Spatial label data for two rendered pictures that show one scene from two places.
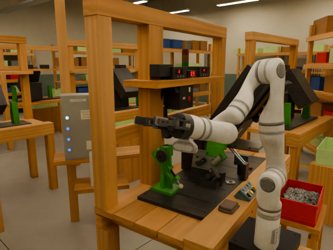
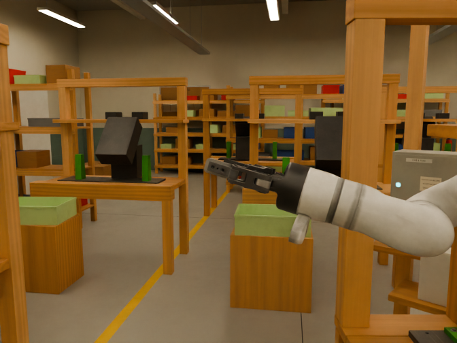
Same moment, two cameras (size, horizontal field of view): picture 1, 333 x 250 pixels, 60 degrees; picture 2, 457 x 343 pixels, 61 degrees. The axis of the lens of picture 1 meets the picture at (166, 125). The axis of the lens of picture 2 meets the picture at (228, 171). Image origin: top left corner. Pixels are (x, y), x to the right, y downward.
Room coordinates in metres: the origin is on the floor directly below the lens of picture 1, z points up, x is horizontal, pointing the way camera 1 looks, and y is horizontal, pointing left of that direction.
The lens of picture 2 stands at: (0.41, -0.48, 1.56)
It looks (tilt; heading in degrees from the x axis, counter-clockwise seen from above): 8 degrees down; 56
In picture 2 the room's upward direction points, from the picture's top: straight up
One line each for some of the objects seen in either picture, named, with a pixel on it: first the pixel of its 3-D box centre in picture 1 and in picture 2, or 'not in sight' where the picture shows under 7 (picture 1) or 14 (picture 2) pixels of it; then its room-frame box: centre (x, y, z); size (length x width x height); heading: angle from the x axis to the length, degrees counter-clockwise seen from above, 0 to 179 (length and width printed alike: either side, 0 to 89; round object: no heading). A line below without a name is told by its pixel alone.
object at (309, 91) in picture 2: not in sight; (300, 139); (6.09, 5.40, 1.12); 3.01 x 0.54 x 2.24; 138
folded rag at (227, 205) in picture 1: (229, 206); not in sight; (1.37, -0.32, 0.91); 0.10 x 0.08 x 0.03; 144
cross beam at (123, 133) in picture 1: (167, 120); not in sight; (2.06, -0.01, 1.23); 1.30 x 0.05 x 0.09; 146
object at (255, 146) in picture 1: (232, 143); not in sight; (1.86, -0.44, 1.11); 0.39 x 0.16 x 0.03; 56
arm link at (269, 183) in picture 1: (270, 190); not in sight; (1.06, -0.41, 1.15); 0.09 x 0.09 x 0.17; 50
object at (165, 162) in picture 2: not in sight; (209, 133); (5.94, 8.79, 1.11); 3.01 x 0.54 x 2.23; 138
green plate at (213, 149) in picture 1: (218, 139); not in sight; (1.76, -0.33, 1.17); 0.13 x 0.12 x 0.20; 146
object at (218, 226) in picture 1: (252, 194); not in sight; (1.70, -0.55, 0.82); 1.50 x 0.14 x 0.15; 146
